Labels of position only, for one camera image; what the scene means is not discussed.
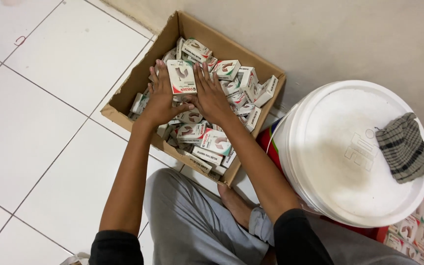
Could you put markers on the person's right hand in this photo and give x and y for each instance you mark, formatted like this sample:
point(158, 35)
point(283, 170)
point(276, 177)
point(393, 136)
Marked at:
point(212, 103)

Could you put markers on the white plastic bucket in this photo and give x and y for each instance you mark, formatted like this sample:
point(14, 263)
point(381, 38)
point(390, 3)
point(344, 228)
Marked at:
point(283, 147)

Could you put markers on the brown cardboard carton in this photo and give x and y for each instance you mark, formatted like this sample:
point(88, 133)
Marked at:
point(131, 92)

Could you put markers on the grey checked cloth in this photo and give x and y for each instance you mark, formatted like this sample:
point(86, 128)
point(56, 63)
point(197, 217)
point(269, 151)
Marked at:
point(403, 147)

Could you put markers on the person's black shirt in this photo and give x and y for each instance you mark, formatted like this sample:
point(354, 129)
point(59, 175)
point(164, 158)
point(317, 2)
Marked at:
point(296, 239)

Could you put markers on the person's left hand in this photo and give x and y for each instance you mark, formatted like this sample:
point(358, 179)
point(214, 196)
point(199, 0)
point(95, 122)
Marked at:
point(160, 106)

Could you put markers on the person's bare foot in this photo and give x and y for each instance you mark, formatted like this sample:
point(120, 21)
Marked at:
point(236, 206)

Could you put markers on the white plastic bag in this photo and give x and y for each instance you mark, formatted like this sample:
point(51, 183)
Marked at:
point(75, 259)

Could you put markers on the white bucket lid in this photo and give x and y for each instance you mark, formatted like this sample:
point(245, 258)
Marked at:
point(344, 154)

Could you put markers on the person's grey trousers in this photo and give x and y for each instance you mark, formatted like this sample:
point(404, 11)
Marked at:
point(190, 224)

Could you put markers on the small white nail packet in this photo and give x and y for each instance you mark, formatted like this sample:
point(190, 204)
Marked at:
point(181, 77)

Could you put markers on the pile of white nail boxes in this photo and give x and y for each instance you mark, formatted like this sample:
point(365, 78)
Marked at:
point(212, 143)

